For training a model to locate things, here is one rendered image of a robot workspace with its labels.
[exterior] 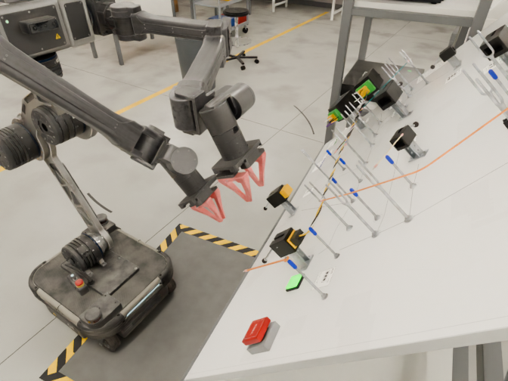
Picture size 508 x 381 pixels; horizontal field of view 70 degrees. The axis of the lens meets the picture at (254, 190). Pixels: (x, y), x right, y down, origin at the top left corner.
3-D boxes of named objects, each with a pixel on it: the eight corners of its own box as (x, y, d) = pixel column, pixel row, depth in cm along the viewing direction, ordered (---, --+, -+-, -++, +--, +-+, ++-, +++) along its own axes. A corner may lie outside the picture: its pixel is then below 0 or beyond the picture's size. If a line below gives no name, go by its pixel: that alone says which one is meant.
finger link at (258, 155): (278, 179, 78) (261, 140, 73) (263, 199, 73) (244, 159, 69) (253, 181, 82) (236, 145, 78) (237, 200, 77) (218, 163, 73)
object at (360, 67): (336, 97, 165) (339, 82, 160) (354, 71, 190) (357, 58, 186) (413, 110, 154) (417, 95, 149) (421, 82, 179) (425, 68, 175)
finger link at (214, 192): (236, 209, 88) (213, 180, 85) (221, 229, 83) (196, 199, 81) (220, 215, 93) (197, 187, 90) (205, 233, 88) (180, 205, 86)
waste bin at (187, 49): (180, 96, 421) (172, 40, 383) (181, 81, 457) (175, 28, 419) (219, 94, 426) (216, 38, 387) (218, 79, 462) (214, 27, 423)
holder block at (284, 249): (288, 245, 86) (276, 233, 85) (303, 239, 82) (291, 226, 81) (280, 258, 83) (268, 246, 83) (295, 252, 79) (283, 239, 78)
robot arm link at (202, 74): (210, 58, 105) (205, 18, 98) (230, 59, 105) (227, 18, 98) (172, 140, 73) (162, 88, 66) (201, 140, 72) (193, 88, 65)
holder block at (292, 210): (279, 218, 130) (260, 199, 129) (302, 204, 122) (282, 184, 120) (274, 226, 127) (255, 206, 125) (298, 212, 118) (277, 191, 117)
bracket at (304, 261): (307, 257, 85) (292, 243, 85) (314, 255, 84) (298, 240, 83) (299, 271, 82) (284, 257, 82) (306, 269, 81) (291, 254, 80)
